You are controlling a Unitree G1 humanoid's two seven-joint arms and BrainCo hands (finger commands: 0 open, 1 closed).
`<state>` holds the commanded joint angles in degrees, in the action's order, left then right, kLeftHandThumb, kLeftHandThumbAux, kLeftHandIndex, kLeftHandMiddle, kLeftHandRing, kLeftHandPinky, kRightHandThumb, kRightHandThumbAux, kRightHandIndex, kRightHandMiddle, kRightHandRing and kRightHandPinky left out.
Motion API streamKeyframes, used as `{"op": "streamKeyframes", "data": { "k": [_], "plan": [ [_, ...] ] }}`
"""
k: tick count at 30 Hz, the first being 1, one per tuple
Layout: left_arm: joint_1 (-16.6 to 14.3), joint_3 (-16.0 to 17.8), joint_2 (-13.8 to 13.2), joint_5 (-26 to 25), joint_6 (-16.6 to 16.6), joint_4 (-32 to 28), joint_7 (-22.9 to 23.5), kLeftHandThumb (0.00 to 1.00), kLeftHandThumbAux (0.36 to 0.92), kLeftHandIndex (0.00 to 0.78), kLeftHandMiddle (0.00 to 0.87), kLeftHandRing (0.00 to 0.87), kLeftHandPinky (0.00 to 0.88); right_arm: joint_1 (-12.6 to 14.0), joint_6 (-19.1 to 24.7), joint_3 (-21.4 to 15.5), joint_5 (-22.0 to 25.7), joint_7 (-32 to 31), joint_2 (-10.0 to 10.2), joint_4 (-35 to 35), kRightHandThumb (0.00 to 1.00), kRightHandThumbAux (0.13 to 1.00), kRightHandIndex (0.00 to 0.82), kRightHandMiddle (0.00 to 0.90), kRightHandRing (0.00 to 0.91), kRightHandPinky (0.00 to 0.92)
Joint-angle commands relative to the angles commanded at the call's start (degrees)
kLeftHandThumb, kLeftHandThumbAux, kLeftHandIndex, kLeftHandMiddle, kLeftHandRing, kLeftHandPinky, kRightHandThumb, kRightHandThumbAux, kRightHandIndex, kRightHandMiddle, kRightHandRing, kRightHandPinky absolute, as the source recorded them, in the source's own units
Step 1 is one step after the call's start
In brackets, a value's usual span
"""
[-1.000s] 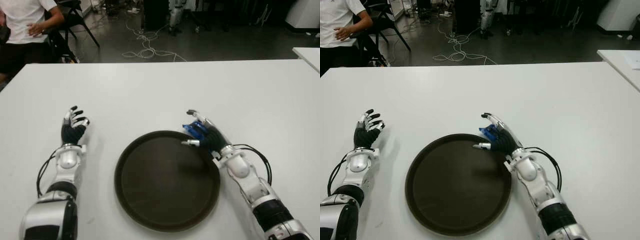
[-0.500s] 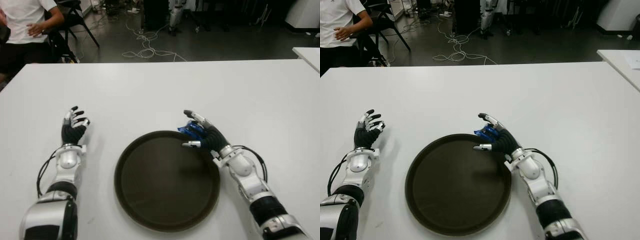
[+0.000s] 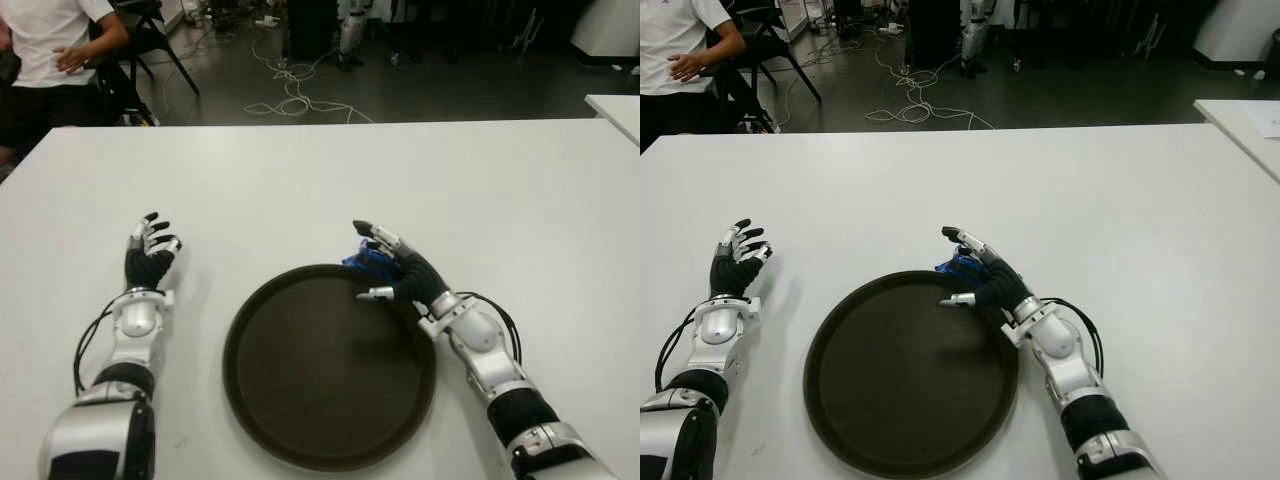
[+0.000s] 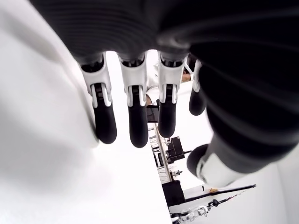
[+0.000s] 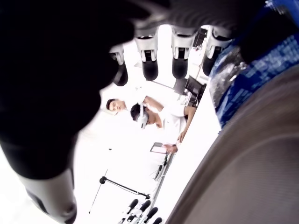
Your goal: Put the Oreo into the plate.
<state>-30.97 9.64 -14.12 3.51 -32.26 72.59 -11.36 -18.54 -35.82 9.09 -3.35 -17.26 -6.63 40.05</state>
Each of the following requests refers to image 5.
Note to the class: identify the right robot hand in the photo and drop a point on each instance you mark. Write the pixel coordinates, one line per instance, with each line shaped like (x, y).
(46, 70)

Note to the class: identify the blue Oreo package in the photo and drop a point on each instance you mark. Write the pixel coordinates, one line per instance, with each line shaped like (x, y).
(268, 77)

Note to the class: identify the person with black trousers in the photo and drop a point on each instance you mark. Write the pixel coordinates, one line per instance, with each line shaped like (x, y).
(115, 106)

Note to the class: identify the white VR headset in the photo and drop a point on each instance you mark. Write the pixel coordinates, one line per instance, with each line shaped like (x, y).
(143, 117)

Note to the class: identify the black boom stand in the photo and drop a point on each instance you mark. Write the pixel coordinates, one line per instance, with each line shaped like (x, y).
(116, 184)

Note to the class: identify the person in white shirt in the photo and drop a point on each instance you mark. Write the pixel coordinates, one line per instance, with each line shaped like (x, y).
(171, 119)

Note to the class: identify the grey tablet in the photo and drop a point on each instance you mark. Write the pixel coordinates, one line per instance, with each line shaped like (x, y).
(158, 148)

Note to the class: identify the black monitor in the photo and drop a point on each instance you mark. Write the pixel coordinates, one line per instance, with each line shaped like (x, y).
(195, 89)

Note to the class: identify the round brown tray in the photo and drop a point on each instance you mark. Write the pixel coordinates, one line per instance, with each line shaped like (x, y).
(245, 175)

